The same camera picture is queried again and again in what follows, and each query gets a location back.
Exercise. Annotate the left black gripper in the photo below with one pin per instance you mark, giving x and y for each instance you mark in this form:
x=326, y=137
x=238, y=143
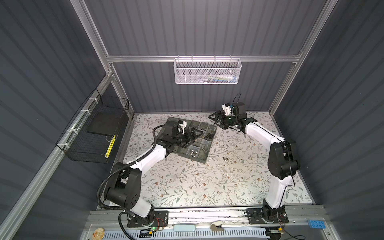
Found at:
x=189, y=139

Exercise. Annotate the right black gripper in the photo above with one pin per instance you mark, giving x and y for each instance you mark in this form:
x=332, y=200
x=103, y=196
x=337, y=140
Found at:
x=216, y=113

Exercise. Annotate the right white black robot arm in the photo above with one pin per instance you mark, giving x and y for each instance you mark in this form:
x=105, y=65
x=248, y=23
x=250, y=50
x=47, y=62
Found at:
x=282, y=162

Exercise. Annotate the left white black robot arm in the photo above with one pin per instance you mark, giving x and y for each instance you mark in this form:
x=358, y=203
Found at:
x=121, y=190

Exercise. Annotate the clear divided organizer box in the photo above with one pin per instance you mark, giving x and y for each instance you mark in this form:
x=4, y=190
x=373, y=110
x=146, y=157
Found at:
x=197, y=150

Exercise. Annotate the pens in white basket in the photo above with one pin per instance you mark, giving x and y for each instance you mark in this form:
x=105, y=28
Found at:
x=220, y=79

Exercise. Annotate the floral table mat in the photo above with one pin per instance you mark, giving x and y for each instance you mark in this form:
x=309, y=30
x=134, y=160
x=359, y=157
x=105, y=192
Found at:
x=180, y=182

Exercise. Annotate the light teal flat box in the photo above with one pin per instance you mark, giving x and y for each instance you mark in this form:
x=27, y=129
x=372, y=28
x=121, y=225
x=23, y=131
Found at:
x=184, y=228

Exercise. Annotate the round wooden disc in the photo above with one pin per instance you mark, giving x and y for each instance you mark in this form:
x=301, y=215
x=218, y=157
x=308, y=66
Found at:
x=98, y=234

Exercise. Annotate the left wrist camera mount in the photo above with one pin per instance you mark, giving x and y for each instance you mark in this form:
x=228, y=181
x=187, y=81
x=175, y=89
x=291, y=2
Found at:
x=182, y=125

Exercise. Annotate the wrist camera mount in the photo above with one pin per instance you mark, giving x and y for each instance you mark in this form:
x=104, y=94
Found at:
x=228, y=109
x=182, y=125

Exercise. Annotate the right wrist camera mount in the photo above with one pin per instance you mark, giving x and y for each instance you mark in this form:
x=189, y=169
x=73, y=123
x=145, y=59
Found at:
x=228, y=109

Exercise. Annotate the white wire mesh basket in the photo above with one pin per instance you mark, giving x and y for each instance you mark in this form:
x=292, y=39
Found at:
x=188, y=71

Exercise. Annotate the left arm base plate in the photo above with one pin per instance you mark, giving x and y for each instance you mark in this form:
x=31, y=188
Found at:
x=154, y=219

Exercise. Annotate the black wire wall basket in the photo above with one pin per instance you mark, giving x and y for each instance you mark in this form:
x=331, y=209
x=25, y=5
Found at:
x=89, y=138

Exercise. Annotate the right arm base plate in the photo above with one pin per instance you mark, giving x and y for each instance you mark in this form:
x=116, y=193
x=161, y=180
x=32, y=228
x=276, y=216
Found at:
x=266, y=215

